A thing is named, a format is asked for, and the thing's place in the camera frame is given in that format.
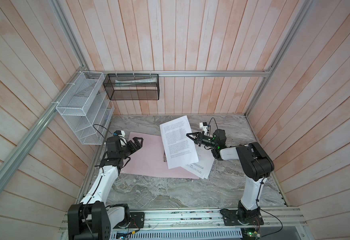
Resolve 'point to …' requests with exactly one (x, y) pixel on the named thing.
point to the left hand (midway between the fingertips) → (139, 144)
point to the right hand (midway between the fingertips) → (187, 136)
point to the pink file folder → (150, 159)
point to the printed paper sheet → (180, 150)
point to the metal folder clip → (165, 158)
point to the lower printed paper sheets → (202, 168)
